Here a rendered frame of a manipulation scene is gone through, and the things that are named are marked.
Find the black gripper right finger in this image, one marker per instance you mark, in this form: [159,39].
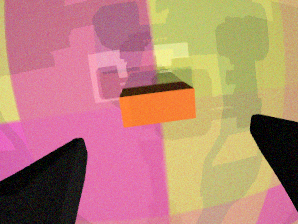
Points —
[277,139]

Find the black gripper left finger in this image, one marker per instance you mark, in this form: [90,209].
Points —
[49,190]

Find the orange block with dark square face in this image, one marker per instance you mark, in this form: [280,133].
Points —
[158,103]

